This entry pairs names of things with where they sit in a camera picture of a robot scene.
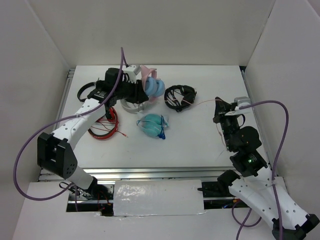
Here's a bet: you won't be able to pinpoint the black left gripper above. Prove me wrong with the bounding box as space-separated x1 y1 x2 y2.
115 77 149 105

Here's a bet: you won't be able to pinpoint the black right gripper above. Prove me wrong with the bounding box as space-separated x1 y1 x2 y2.
211 95 239 150

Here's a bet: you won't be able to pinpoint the pink and blue cat-ear headphones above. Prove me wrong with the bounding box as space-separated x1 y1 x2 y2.
139 64 231 161

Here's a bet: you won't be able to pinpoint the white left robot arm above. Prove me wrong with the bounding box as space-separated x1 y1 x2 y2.
37 65 149 200

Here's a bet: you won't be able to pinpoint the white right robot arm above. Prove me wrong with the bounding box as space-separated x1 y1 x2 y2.
213 97 320 240

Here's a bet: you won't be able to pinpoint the teal cat-ear headphones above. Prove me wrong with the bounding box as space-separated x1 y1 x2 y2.
136 113 169 140

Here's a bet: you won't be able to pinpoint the red and black headphones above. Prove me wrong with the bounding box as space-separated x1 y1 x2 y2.
88 107 128 141

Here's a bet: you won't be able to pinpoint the small black headphones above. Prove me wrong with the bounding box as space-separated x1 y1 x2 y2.
164 85 197 113

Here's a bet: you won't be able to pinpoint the black on-ear headphones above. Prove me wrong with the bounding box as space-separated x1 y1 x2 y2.
76 81 97 103

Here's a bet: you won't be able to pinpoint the grey gaming headset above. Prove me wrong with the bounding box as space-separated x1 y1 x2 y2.
120 97 157 114

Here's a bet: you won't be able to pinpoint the silver foil cover plate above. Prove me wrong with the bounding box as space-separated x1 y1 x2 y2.
113 179 205 217

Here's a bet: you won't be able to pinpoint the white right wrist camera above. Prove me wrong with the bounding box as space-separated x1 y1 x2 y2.
225 96 252 116

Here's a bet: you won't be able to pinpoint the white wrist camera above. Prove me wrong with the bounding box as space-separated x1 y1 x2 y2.
225 96 252 116
122 65 141 83

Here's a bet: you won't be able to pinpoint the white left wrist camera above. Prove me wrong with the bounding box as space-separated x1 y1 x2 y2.
122 65 141 83

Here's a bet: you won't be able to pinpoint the aluminium right side rail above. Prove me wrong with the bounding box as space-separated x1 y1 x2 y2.
239 66 273 169

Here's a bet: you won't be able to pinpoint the aluminium rail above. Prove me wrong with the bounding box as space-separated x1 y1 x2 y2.
38 166 273 182
239 66 273 169
37 69 75 175

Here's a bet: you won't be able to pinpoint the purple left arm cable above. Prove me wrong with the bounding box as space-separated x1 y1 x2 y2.
13 46 130 213

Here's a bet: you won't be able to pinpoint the aluminium front rail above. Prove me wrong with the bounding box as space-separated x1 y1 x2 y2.
38 166 273 182

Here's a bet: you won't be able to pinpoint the aluminium left side rail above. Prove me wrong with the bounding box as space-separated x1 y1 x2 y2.
37 69 75 175

